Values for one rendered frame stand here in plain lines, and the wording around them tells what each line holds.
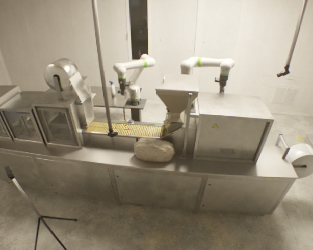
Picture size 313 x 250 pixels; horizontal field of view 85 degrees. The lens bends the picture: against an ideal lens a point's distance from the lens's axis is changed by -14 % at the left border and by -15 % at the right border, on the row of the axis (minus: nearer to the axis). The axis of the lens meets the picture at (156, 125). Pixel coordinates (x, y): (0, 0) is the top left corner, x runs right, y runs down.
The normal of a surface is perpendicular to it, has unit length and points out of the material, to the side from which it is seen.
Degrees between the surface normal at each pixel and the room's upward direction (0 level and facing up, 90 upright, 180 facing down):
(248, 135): 90
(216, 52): 90
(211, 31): 90
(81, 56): 90
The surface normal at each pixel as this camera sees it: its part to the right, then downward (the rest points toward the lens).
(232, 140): -0.13, 0.57
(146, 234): 0.00, -0.82
